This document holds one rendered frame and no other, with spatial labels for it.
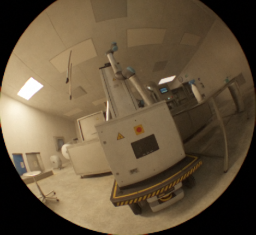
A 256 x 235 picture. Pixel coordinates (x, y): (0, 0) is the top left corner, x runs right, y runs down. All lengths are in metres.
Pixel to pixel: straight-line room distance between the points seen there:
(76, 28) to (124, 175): 2.27
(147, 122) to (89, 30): 1.98
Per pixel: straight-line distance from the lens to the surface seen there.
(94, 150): 1.73
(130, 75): 1.03
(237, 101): 2.27
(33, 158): 3.02
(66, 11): 2.02
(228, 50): 4.38
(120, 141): 0.56
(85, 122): 2.00
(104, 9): 1.99
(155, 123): 0.60
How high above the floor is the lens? 0.72
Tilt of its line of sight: 16 degrees up
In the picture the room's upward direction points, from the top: 21 degrees counter-clockwise
